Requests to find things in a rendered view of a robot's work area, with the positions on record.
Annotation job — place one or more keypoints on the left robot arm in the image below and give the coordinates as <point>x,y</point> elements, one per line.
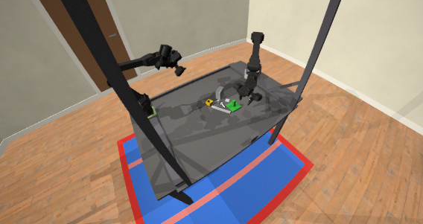
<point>150,60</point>

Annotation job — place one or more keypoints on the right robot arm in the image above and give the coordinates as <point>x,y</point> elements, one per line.
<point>253,65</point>

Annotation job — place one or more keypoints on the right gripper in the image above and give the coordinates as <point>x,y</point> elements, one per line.
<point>257,97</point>

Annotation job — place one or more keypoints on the green flat plate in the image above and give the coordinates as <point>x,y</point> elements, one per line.
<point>233,106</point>

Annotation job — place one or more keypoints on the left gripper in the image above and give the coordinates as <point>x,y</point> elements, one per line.
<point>179,69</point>

